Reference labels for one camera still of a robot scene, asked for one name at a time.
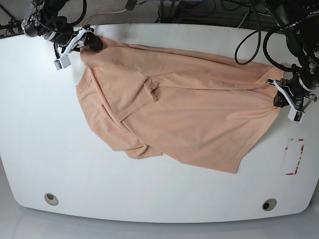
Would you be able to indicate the left table cable grommet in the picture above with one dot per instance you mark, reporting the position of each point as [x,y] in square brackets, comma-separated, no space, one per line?
[51,199]

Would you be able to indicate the table cable grommet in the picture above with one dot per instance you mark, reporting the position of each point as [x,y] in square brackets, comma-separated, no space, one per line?
[51,199]
[269,204]

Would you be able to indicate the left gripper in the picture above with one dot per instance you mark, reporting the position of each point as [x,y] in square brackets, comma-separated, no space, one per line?
[296,92]

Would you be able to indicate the red tape rectangle marking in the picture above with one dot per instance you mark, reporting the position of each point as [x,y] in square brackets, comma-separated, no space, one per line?
[292,155]

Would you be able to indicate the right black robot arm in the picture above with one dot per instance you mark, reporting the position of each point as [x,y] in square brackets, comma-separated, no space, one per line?
[42,19]

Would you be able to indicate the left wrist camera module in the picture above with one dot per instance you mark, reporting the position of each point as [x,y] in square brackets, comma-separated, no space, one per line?
[296,115]

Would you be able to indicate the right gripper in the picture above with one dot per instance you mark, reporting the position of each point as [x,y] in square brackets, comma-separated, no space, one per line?
[77,39]

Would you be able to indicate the right table cable grommet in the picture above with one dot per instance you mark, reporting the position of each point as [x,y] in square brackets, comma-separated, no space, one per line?
[269,204]

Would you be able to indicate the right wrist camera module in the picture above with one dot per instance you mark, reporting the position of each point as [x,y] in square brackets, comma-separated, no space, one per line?
[62,63]

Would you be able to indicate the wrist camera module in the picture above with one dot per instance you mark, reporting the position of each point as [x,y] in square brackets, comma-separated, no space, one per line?
[296,115]
[62,63]

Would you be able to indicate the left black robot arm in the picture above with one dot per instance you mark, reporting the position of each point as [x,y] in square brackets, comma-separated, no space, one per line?
[297,20]

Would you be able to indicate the peach T-shirt with emoji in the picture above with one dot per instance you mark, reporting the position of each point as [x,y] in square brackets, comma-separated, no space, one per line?
[198,108]

